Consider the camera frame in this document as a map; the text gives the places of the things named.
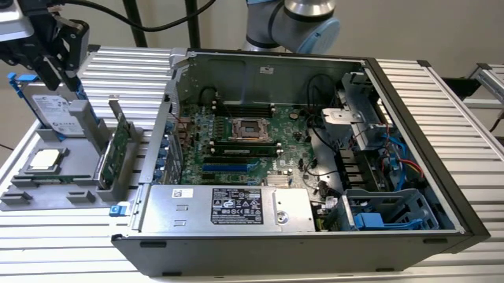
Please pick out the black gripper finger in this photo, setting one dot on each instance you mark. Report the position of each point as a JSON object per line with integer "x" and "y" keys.
{"x": 75, "y": 44}
{"x": 49, "y": 73}

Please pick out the Nvidia Quadro graphics card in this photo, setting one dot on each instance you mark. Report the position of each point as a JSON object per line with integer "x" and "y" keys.
{"x": 118, "y": 147}

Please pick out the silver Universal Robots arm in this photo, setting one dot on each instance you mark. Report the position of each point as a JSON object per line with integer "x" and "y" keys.
{"x": 276, "y": 23}

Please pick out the hard disk in blue carrier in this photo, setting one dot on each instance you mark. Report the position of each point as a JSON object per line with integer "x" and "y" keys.
{"x": 49, "y": 109}

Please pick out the black stand pole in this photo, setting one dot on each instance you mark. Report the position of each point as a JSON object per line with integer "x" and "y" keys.
{"x": 194, "y": 35}
{"x": 135, "y": 38}

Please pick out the silver CPU chip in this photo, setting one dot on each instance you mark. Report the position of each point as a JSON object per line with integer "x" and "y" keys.
{"x": 45, "y": 160}

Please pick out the grey plastic parts rack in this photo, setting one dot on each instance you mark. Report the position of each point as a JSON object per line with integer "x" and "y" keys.
{"x": 75, "y": 165}

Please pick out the green RAM stick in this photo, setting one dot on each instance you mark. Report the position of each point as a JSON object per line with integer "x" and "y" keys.
{"x": 75, "y": 177}

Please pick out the round black case speaker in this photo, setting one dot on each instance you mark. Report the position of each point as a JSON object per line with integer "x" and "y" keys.
{"x": 209, "y": 94}

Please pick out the blue case latch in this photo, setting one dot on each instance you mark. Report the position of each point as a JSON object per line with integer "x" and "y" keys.
{"x": 115, "y": 210}

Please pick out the CPU socket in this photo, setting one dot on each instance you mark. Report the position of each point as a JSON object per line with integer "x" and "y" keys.
{"x": 250, "y": 128}

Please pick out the RAM stick with white label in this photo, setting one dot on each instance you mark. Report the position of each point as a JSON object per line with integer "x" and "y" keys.
{"x": 236, "y": 151}

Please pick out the blue expansion slot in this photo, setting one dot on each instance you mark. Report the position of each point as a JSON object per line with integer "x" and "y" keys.
{"x": 229, "y": 168}

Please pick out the silver power supply unit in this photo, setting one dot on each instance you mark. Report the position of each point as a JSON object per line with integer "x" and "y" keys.
{"x": 189, "y": 218}

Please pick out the green Dell motherboard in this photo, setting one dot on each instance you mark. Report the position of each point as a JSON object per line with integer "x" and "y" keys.
{"x": 288, "y": 141}

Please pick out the silver finned chipset heatsink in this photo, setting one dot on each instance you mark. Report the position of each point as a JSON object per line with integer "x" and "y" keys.
{"x": 278, "y": 180}

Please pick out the open grey PC case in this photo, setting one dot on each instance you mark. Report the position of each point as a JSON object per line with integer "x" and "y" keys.
{"x": 276, "y": 253}

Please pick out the blue plastic disk bay clip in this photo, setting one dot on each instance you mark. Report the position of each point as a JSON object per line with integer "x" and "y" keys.
{"x": 368, "y": 221}

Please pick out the neighbouring metal slat table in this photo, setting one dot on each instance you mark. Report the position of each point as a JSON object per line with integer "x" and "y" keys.
{"x": 492, "y": 76}

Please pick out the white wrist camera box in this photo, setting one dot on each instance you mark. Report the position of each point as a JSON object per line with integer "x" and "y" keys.
{"x": 14, "y": 20}

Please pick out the metal drive bracket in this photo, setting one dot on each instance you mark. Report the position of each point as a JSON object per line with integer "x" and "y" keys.
{"x": 339, "y": 116}

